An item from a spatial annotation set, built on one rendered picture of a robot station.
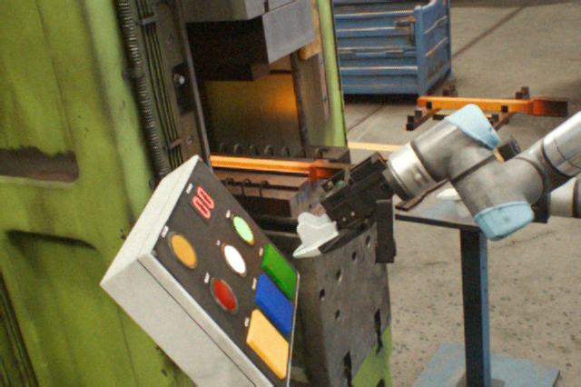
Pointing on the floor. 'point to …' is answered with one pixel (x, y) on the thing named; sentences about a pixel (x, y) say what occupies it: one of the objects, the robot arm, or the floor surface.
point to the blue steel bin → (393, 44)
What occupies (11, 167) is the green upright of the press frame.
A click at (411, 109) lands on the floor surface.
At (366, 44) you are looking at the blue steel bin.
